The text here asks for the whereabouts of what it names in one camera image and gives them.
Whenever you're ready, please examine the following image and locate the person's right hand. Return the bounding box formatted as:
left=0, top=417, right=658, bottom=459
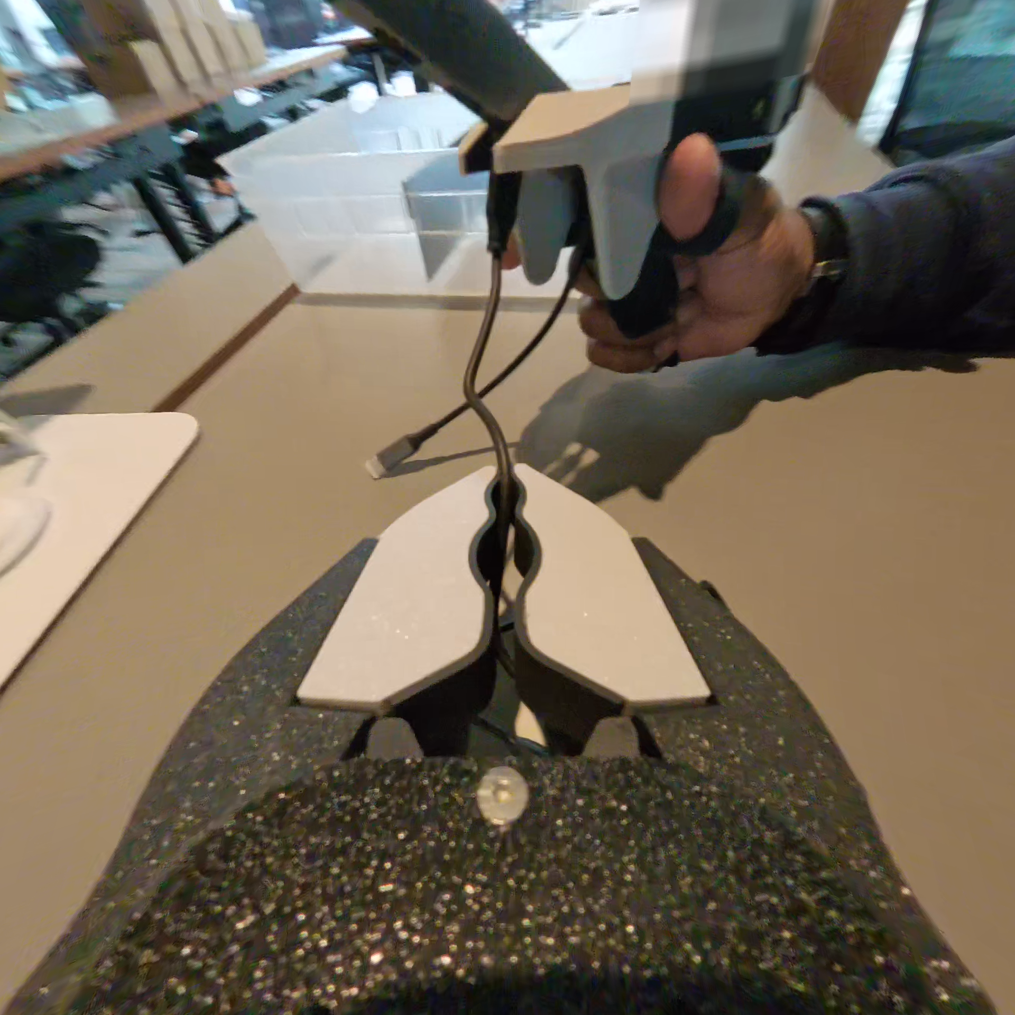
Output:
left=575, top=133, right=818, bottom=373

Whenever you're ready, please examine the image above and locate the black cable with red plug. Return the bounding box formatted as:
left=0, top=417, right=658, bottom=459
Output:
left=464, top=170, right=548, bottom=762

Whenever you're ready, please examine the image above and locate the person's right forearm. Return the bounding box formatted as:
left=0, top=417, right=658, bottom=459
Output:
left=756, top=135, right=1015, bottom=358

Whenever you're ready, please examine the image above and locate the stack of cardboard boxes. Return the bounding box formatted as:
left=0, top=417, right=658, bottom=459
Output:
left=79, top=0, right=270, bottom=100

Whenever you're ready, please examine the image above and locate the grey multiport hub black cable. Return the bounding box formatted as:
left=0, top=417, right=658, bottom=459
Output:
left=333, top=0, right=583, bottom=481

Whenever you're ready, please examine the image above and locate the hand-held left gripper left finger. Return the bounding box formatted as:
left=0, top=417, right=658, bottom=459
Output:
left=296, top=464, right=500, bottom=756

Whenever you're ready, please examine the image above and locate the black mesh office chair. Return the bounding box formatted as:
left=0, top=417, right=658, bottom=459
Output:
left=878, top=0, right=1015, bottom=163

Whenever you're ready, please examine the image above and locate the wooden support post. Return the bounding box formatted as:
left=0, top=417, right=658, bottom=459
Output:
left=810, top=0, right=911, bottom=122

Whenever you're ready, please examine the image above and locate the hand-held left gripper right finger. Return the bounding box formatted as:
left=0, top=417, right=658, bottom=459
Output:
left=511, top=461, right=711, bottom=756

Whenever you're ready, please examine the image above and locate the wooden top office desk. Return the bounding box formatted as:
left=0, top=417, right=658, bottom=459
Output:
left=0, top=43, right=354, bottom=262

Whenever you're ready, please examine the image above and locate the clear plastic bin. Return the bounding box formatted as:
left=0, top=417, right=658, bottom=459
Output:
left=217, top=118, right=592, bottom=301

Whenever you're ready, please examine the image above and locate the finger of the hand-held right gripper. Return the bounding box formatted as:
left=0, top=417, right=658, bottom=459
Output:
left=491, top=83, right=676, bottom=302
left=458, top=121, right=589, bottom=286

